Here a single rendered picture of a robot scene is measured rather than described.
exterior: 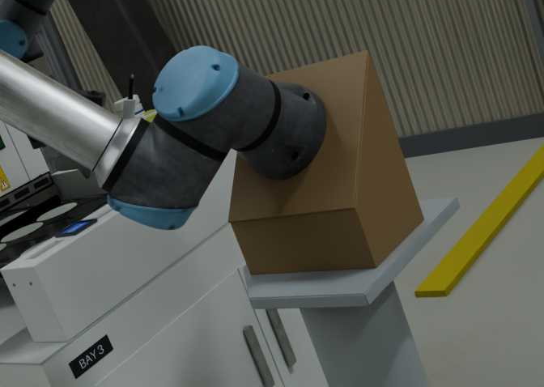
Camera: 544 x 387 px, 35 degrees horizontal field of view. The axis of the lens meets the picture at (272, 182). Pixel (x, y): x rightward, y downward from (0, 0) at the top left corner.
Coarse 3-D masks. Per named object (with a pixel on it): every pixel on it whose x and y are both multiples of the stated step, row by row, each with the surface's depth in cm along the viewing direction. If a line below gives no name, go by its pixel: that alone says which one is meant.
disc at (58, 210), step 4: (68, 204) 206; (72, 204) 204; (76, 204) 202; (56, 208) 206; (60, 208) 205; (64, 208) 203; (68, 208) 201; (48, 212) 205; (52, 212) 203; (56, 212) 202; (60, 212) 200; (64, 212) 198; (40, 216) 204; (44, 216) 202; (48, 216) 201; (52, 216) 199; (36, 220) 201; (40, 220) 199
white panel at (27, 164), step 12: (0, 120) 206; (0, 132) 205; (12, 132) 208; (12, 144) 208; (24, 144) 210; (0, 156) 205; (12, 156) 207; (24, 156) 210; (36, 156) 213; (12, 168) 207; (24, 168) 210; (36, 168) 212; (48, 168) 215; (12, 180) 206; (24, 180) 209; (0, 192) 204; (36, 192) 212
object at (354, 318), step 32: (256, 288) 132; (288, 288) 127; (320, 288) 123; (352, 288) 118; (384, 288) 119; (320, 320) 134; (352, 320) 132; (384, 320) 133; (320, 352) 138; (352, 352) 133; (384, 352) 134; (416, 352) 140; (352, 384) 136; (384, 384) 135; (416, 384) 138
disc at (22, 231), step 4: (32, 224) 198; (36, 224) 196; (40, 224) 195; (20, 228) 198; (24, 228) 197; (28, 228) 195; (32, 228) 194; (36, 228) 192; (12, 232) 197; (16, 232) 196; (20, 232) 194; (24, 232) 193; (28, 232) 191; (8, 236) 195; (12, 236) 193; (16, 236) 191; (20, 236) 190; (4, 240) 192; (8, 240) 190
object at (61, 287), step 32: (224, 160) 173; (224, 192) 172; (96, 224) 147; (128, 224) 151; (192, 224) 163; (224, 224) 170; (32, 256) 143; (64, 256) 140; (96, 256) 145; (128, 256) 150; (160, 256) 156; (32, 288) 138; (64, 288) 139; (96, 288) 144; (128, 288) 150; (32, 320) 142; (64, 320) 139; (96, 320) 144
